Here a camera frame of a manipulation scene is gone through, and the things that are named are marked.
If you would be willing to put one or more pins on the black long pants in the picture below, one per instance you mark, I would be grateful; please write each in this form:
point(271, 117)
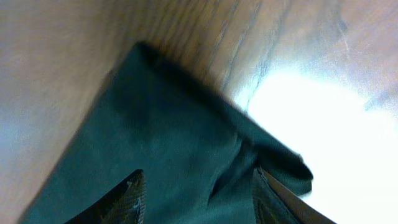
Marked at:
point(198, 153)

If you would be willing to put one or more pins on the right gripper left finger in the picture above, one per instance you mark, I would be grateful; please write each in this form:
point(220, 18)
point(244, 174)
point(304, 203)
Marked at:
point(124, 204)

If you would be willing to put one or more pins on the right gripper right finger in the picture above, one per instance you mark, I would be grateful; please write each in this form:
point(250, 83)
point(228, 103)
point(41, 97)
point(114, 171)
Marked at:
point(273, 208)

